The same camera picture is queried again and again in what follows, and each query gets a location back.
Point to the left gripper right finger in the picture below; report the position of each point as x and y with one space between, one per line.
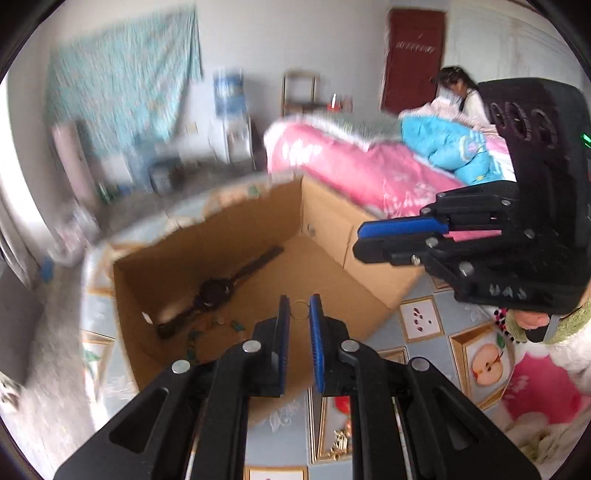
409 421

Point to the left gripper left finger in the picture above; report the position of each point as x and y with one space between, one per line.
190 422

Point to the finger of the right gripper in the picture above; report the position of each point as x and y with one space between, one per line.
473 208
466 265

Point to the pink strap digital watch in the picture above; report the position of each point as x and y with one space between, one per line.
214 293

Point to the operator left hand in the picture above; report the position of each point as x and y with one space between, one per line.
530 326

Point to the blue quilt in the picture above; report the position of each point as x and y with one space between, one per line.
452 147

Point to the fruit pattern tablecloth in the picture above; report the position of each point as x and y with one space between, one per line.
224 320

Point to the seated girl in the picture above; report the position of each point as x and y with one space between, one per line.
460 83

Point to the pink floral blanket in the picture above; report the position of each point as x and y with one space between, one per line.
366 161

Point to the dark red door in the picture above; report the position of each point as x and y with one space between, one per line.
416 40

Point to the brown cardboard box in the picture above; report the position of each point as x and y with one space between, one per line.
317 229

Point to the wooden chair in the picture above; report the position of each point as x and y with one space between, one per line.
299 92

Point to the white water dispenser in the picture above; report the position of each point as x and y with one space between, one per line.
237 139

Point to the blue water bottle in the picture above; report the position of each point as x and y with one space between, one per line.
229 93

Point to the pink rolled mat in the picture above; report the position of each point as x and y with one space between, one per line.
69 149

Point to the teal floral wall cloth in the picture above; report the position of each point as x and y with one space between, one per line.
125 84

